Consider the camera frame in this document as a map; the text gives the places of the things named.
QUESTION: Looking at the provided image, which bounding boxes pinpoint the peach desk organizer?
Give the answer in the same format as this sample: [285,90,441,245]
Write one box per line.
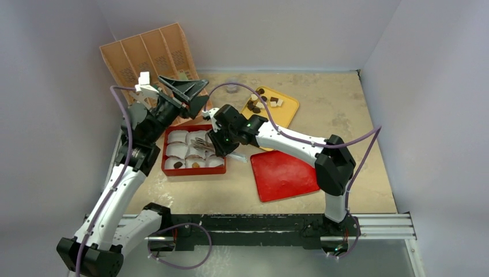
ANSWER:
[99,22,216,127]

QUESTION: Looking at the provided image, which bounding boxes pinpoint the pale green sticky notes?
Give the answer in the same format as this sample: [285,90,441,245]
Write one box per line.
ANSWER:
[179,72,189,81]

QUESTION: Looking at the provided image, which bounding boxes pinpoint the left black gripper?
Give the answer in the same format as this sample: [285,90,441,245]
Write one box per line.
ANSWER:
[146,76,208,144]

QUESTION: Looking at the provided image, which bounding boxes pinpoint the metal tongs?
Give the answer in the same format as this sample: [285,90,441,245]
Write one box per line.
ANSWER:
[190,137,248,163]

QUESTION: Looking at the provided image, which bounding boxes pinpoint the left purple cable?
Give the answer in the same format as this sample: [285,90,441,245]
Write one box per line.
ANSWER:
[74,85,138,277]

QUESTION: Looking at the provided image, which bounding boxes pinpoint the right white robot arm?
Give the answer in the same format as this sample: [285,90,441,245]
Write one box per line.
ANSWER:
[203,104,356,235]

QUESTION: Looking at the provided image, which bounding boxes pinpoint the red chocolate box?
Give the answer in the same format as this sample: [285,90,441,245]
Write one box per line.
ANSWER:
[161,124,227,177]

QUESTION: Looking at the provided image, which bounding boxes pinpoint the small clear cup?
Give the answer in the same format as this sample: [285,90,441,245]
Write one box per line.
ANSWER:
[225,84,239,93]

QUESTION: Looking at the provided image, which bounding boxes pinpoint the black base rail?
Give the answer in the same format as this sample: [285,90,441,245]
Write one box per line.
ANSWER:
[116,212,417,253]

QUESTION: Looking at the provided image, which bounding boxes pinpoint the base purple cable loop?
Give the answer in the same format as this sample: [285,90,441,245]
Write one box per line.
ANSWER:
[147,223,212,270]

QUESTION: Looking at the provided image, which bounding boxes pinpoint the yellow tray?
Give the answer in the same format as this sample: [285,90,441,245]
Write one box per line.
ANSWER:
[240,86,300,128]

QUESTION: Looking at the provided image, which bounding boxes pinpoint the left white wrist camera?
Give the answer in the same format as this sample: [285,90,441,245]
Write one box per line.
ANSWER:
[134,72,159,102]

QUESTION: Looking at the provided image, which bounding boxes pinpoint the red box lid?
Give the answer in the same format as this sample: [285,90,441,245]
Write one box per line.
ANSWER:
[250,151,319,203]

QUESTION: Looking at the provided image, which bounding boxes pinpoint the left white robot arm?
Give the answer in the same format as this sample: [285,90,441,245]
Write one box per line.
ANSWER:
[57,75,209,276]

